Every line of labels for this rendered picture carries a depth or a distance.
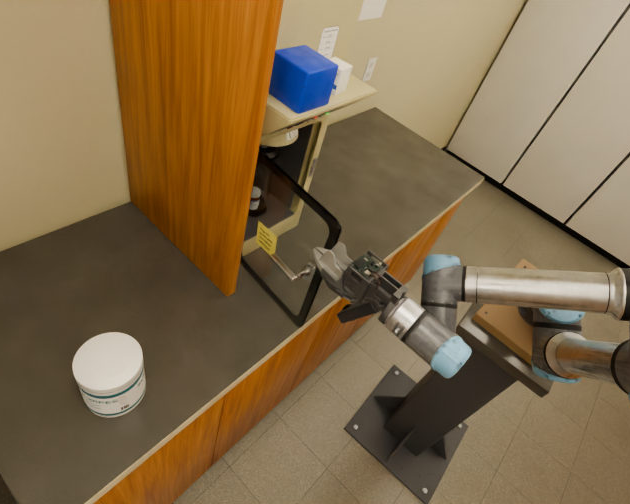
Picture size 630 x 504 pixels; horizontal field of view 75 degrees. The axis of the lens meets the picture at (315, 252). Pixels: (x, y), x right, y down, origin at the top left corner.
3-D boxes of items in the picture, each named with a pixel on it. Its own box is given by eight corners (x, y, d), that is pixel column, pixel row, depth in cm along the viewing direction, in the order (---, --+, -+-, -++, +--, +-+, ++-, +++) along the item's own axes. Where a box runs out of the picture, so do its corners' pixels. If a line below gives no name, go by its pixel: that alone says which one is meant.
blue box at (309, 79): (265, 92, 89) (272, 49, 83) (296, 83, 95) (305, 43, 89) (298, 115, 86) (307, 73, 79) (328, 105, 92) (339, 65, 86)
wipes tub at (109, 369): (72, 387, 94) (58, 355, 83) (126, 354, 102) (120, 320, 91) (104, 431, 89) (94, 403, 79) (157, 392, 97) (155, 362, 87)
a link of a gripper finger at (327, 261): (319, 233, 85) (353, 261, 82) (313, 252, 89) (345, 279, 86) (309, 239, 83) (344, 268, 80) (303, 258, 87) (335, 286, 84)
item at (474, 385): (467, 427, 214) (590, 338, 150) (426, 506, 184) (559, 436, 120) (392, 365, 229) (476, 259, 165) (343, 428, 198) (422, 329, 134)
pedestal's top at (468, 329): (565, 336, 148) (572, 330, 145) (541, 398, 127) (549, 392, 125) (486, 282, 157) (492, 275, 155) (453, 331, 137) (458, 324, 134)
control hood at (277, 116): (246, 134, 94) (251, 93, 87) (334, 104, 114) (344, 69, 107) (280, 161, 91) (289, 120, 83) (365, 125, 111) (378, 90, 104)
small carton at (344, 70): (317, 86, 97) (323, 60, 93) (328, 81, 100) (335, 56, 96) (334, 96, 96) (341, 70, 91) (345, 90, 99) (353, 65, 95)
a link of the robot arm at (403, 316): (414, 324, 84) (393, 348, 79) (397, 310, 85) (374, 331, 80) (430, 303, 79) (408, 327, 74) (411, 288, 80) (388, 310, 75)
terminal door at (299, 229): (236, 256, 125) (254, 143, 96) (302, 329, 113) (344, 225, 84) (234, 257, 124) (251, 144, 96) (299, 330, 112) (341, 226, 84)
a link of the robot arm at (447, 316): (457, 309, 92) (459, 307, 81) (454, 361, 90) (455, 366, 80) (420, 306, 94) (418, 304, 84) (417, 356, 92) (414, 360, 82)
